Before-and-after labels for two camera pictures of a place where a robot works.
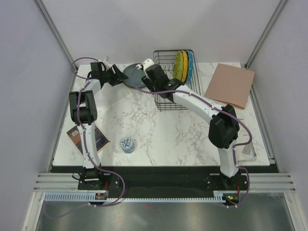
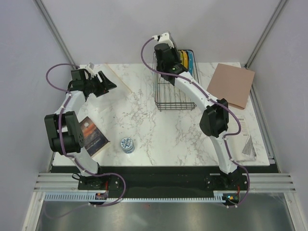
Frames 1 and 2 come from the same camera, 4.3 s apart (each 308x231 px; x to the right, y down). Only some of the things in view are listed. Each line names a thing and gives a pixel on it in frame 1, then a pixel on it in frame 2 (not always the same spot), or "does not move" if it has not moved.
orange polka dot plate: [185, 67] does not move
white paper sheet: [244, 153] does not move
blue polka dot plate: [190, 66] does not move
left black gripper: [118, 78] → [108, 84]
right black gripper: [147, 83] → [176, 54]
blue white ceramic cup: [127, 145] does not move
